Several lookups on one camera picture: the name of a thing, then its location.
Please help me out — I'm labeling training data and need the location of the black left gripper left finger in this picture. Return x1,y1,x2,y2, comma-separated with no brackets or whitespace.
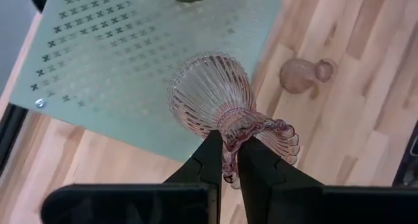
40,129,224,224

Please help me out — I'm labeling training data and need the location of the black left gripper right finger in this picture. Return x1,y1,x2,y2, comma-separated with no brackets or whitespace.
237,136,418,224

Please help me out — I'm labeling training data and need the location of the green perforated metal shelf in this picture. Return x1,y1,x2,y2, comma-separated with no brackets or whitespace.
9,0,288,163

